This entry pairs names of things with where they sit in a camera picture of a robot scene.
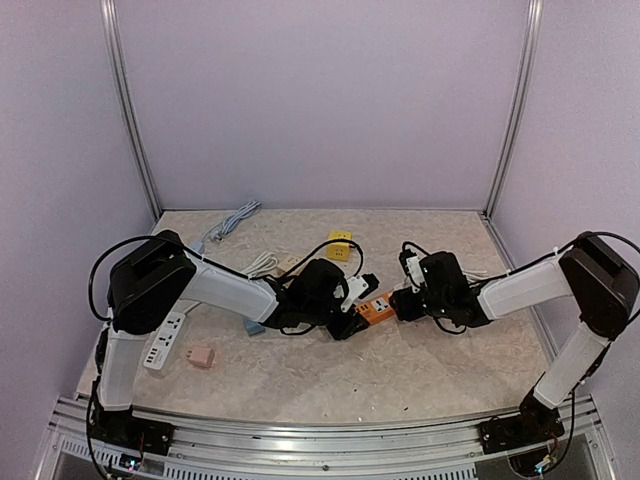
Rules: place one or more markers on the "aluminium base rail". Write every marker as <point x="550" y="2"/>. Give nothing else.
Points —
<point x="216" y="448"/>

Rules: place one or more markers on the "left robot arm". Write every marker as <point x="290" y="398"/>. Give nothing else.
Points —
<point x="145" y="285"/>

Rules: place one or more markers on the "blue usb charger plug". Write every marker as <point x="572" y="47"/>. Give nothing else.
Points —
<point x="253" y="328"/>

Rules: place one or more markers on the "yellow cube socket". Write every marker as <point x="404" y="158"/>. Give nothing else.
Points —
<point x="340" y="248"/>

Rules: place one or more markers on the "white power strip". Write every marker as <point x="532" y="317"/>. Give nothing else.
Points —
<point x="163" y="348"/>

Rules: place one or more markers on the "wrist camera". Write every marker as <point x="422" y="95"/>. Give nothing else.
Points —
<point x="410" y="263"/>
<point x="356" y="287"/>

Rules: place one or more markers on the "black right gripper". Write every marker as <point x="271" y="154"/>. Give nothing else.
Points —
<point x="406" y="304"/>

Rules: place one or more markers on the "beige cube socket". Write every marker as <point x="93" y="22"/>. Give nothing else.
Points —
<point x="286" y="263"/>

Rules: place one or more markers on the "blue power strip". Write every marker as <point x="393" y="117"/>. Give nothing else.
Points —
<point x="198" y="247"/>

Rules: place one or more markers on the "aluminium frame post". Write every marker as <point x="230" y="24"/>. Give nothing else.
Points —
<point x="517" y="106"/>
<point x="117" y="62"/>

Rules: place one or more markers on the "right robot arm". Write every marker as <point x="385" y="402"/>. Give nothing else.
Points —
<point x="587" y="276"/>

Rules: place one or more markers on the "orange power strip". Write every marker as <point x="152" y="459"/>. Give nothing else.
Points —
<point x="377" y="310"/>

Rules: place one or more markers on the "pink usb charger plug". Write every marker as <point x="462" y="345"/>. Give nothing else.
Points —
<point x="201" y="357"/>

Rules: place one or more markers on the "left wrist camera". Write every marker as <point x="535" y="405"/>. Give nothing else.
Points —
<point x="356" y="287"/>

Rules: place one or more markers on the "left aluminium frame post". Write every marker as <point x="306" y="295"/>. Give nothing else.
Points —
<point x="117" y="62"/>

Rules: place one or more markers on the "right aluminium frame post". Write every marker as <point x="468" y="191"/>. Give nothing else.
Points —
<point x="517" y="106"/>

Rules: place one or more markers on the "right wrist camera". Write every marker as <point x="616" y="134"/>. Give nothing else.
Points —
<point x="410" y="263"/>

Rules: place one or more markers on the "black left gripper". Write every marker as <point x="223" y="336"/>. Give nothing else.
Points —
<point x="349" y="326"/>

